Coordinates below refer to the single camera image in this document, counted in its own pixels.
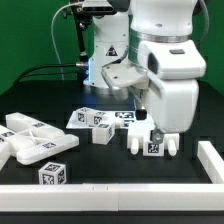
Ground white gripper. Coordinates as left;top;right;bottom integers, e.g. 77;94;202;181
144;72;199;144

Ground white chair seat block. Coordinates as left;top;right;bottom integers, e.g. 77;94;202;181
127;128;182;158

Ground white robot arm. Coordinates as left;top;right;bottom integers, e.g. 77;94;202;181
82;0;206;144

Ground white base tag sheet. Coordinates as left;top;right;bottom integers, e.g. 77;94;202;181
65;109;154;130

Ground small white tagged cube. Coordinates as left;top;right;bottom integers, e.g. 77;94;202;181
38;162;67;185

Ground white right fence rail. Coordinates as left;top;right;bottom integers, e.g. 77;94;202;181
197;141;224;184

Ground white fence rail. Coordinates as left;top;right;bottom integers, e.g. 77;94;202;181
197;141;224;184
0;184;224;212

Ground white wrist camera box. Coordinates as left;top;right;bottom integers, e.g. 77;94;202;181
102;64;149;89

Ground white front fence rail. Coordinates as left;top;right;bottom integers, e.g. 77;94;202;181
0;184;224;212

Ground black cables on table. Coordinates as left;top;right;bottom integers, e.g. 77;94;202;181
14;61;89;84

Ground white chair back frame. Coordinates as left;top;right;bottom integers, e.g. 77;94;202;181
0;112;79;170

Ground black camera stand pole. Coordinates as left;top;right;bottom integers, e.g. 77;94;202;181
71;2;91;84

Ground overhead camera on stand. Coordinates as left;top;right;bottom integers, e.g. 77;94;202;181
70;0;116;16

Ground grey cable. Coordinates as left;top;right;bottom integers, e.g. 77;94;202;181
50;1;84;81

